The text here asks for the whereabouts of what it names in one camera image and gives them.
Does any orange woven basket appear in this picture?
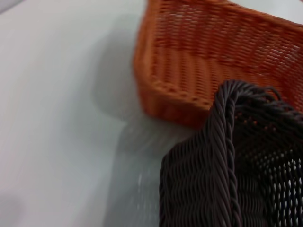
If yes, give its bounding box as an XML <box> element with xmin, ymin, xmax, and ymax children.
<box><xmin>131</xmin><ymin>0</ymin><xmax>303</xmax><ymax>130</ymax></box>

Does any dark brown woven basket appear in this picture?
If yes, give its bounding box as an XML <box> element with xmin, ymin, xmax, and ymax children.
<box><xmin>159</xmin><ymin>79</ymin><xmax>303</xmax><ymax>227</ymax></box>

